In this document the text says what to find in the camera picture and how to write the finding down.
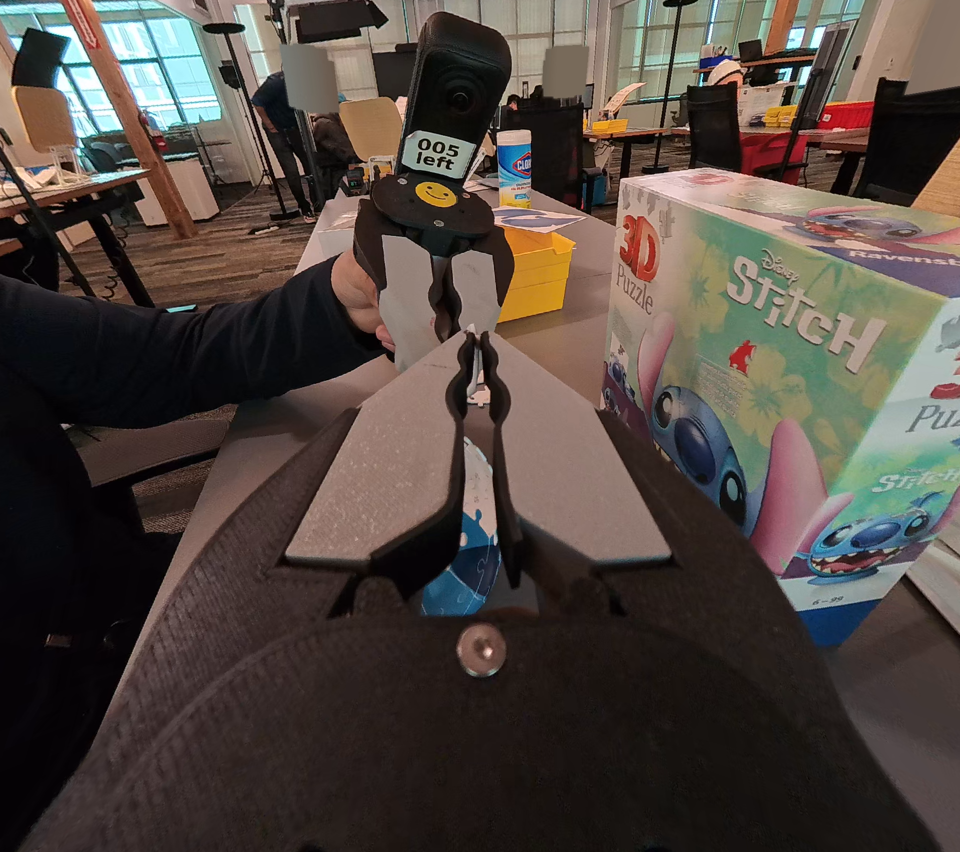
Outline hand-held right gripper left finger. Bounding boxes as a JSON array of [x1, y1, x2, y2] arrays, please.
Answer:
[[283, 332, 472, 600]]

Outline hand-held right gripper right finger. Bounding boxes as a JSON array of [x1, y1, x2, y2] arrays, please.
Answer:
[[483, 332, 674, 589]]

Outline partly built puzzle ball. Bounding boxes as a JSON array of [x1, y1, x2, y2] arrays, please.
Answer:
[[418, 436, 504, 617]]

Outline white puzzle piece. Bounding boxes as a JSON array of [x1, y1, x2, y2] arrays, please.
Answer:
[[462, 323, 498, 408]]

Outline printed paper sheet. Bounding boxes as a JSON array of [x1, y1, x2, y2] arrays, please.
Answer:
[[487, 206, 588, 236]]

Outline yellow plastic bin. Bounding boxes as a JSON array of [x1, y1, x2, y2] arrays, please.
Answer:
[[495, 226, 577, 324]]

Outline colourful cardboard puzzle box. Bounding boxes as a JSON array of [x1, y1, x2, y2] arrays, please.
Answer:
[[600, 168, 960, 647]]

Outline group of black office chairs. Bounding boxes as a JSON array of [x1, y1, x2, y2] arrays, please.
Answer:
[[684, 76, 960, 204]]

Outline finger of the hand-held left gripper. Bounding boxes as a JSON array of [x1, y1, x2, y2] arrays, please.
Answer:
[[448, 251, 504, 341], [376, 234, 445, 375]]

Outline person's dark clothing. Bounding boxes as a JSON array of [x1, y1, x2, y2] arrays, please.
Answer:
[[0, 372, 185, 849]]

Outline person's left hand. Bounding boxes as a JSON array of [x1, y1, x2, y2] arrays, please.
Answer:
[[330, 249, 399, 354]]

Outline wooden desk black legs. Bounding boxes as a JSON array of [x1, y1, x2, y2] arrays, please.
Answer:
[[0, 166, 156, 307]]

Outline red plastic bin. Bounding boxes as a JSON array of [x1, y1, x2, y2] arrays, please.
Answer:
[[738, 101, 877, 180]]

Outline yellow white wipes canister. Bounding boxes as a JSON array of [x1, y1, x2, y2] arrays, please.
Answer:
[[496, 128, 534, 210]]

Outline black floor lamp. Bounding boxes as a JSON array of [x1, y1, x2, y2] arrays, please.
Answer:
[[202, 21, 303, 223], [641, 0, 701, 175]]

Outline wooden support post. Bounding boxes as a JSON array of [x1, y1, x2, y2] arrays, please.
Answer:
[[6, 0, 199, 240]]

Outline person's left forearm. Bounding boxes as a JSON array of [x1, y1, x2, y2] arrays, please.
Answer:
[[0, 256, 385, 429]]

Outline black studio light panel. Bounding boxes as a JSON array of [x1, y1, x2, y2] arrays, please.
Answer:
[[262, 0, 391, 45]]

